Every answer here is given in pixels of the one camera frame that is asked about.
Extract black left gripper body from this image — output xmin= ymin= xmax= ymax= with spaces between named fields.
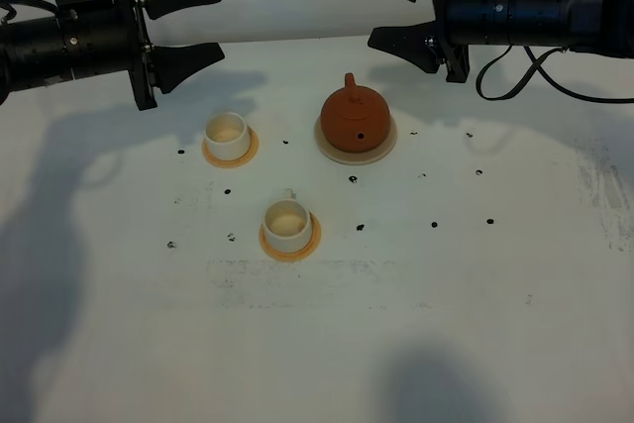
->
xmin=55 ymin=0 xmax=157 ymax=111

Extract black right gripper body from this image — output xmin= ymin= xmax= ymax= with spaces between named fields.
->
xmin=432 ymin=0 xmax=510 ymax=82

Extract brown clay teapot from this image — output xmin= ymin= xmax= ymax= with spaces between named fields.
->
xmin=320 ymin=72 xmax=390 ymax=154

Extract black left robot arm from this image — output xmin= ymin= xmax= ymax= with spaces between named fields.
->
xmin=1 ymin=0 xmax=225 ymax=111

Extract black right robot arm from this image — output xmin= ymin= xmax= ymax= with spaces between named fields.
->
xmin=368 ymin=0 xmax=633 ymax=83

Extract beige round teapot saucer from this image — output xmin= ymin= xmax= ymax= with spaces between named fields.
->
xmin=314 ymin=117 xmax=397 ymax=165

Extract white teacup far left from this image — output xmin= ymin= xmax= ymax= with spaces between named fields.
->
xmin=205 ymin=112 xmax=251 ymax=161

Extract white teacup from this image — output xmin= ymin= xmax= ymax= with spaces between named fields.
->
xmin=262 ymin=188 xmax=313 ymax=254
xmin=205 ymin=112 xmax=251 ymax=161

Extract orange coaster far left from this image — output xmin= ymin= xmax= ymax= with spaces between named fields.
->
xmin=201 ymin=128 xmax=260 ymax=168

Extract orange coaster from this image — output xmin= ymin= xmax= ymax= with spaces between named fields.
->
xmin=259 ymin=213 xmax=322 ymax=263
xmin=201 ymin=128 xmax=260 ymax=168

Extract white teacup near centre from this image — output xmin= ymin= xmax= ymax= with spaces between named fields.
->
xmin=262 ymin=188 xmax=313 ymax=254

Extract orange coaster near centre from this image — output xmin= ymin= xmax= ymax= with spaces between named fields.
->
xmin=259 ymin=213 xmax=322 ymax=263

